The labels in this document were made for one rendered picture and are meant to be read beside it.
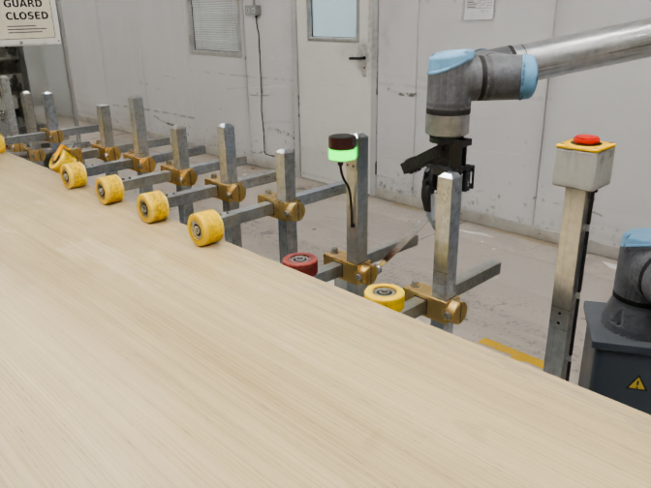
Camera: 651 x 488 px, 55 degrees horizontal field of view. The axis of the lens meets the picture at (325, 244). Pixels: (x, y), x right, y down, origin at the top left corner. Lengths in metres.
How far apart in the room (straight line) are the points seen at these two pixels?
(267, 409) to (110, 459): 0.22
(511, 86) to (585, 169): 0.32
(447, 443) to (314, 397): 0.20
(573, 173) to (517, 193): 3.22
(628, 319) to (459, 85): 0.85
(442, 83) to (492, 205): 3.17
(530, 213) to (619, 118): 0.82
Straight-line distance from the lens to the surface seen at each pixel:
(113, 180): 1.94
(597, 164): 1.08
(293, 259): 1.42
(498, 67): 1.33
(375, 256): 1.58
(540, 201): 4.24
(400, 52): 4.74
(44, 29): 3.71
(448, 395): 0.96
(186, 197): 1.78
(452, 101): 1.30
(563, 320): 1.20
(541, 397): 0.99
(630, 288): 1.83
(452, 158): 1.33
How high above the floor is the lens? 1.43
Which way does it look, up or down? 21 degrees down
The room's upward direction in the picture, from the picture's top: 1 degrees counter-clockwise
